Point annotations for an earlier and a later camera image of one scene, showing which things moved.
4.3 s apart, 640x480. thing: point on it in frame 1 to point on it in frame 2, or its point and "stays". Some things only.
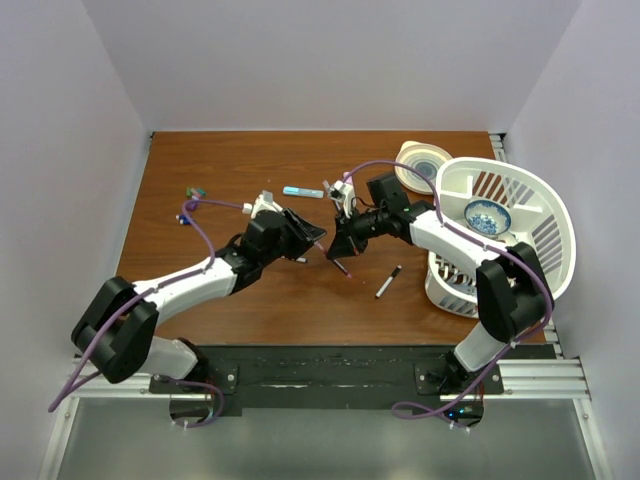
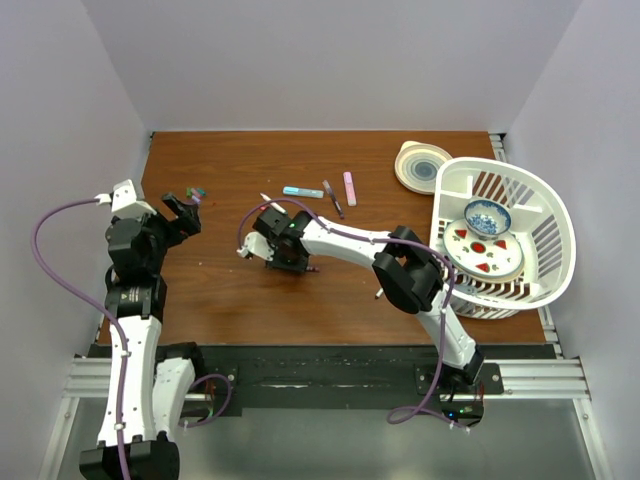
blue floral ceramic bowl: (487, 217) stays
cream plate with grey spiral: (422, 157) stays
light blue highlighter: (303, 192) stays
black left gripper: (309, 232) to (179, 228)
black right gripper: (342, 246) to (300, 265)
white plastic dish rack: (503, 205) stays
